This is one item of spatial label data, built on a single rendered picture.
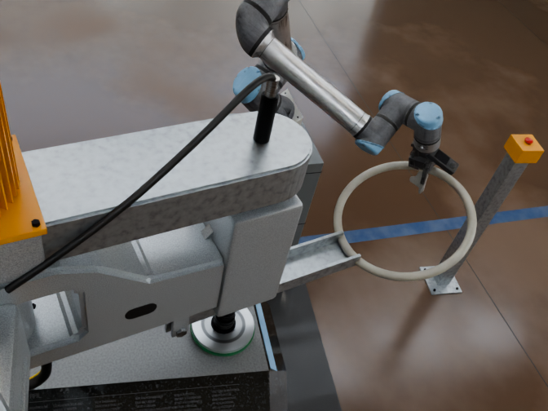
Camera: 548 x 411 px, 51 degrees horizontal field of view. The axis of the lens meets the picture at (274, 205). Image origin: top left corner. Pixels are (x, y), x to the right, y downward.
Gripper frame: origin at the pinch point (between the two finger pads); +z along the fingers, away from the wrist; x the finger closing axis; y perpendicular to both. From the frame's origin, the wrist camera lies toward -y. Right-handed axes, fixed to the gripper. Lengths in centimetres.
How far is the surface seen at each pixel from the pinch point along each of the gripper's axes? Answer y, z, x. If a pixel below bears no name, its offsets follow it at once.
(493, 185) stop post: -13, 66, -54
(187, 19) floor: 285, 128, -156
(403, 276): -10.1, -7.6, 44.4
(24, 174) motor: 46, -101, 99
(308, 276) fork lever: 15, -15, 61
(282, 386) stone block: 13, 17, 91
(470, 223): -21.4, -7.7, 16.0
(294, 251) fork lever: 24, -14, 55
